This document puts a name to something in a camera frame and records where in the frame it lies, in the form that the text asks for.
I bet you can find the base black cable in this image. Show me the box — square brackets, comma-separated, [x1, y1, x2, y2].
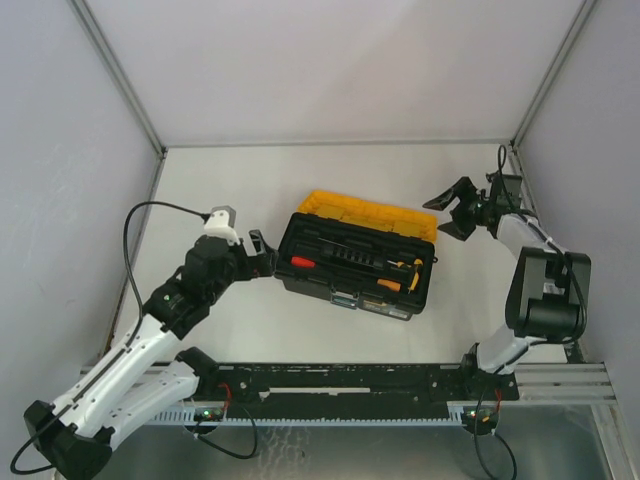
[192, 392, 259, 460]
[473, 249, 589, 480]

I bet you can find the grey cable duct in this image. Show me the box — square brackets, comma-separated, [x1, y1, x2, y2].
[146, 397, 464, 427]

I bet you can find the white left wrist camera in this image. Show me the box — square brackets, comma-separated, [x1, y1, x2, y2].
[204, 205, 240, 246]

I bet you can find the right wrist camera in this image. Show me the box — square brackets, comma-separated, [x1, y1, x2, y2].
[486, 171, 522, 211]

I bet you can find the thin metal rod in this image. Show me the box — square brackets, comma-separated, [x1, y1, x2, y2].
[318, 238, 355, 250]

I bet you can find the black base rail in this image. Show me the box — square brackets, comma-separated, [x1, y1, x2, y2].
[205, 363, 520, 402]

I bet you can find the left base black cable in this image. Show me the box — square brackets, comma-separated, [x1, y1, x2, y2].
[192, 392, 259, 460]

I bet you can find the right base black cable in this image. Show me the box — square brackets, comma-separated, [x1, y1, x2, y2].
[473, 249, 589, 480]

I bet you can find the black toolbox tray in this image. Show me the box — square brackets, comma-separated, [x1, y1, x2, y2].
[278, 229, 434, 293]

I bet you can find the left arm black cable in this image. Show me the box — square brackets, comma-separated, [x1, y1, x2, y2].
[10, 200, 211, 474]

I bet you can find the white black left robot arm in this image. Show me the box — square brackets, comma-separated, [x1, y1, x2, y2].
[24, 230, 278, 479]

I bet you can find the yellow black small screwdriver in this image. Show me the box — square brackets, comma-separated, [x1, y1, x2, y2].
[387, 258, 424, 292]

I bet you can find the yellow black plastic toolbox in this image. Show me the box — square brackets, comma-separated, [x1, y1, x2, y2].
[275, 190, 438, 321]

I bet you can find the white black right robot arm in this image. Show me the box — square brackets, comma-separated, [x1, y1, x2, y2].
[423, 172, 591, 376]

